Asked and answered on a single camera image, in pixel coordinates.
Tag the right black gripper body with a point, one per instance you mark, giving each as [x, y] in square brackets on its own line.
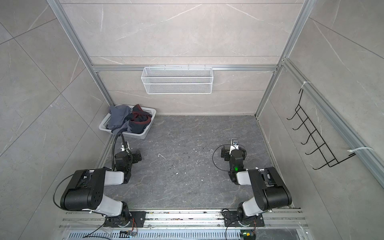
[225, 152]

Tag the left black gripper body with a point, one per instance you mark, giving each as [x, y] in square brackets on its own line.
[135, 156]

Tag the grey-blue tank top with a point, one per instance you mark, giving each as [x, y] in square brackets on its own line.
[119, 122]

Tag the navy red-trimmed tank top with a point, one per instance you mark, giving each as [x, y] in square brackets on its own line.
[139, 119]

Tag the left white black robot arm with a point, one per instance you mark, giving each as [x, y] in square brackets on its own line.
[85, 190]

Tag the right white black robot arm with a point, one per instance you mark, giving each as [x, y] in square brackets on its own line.
[269, 190]

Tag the white plastic laundry basket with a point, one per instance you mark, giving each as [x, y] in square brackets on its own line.
[103, 125]

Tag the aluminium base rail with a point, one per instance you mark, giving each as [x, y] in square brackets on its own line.
[192, 224]

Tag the white wire mesh shelf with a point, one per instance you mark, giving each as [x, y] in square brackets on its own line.
[177, 80]

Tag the black wire hook rack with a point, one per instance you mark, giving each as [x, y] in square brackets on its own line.
[315, 136]

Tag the aluminium frame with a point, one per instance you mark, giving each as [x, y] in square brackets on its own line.
[369, 158]

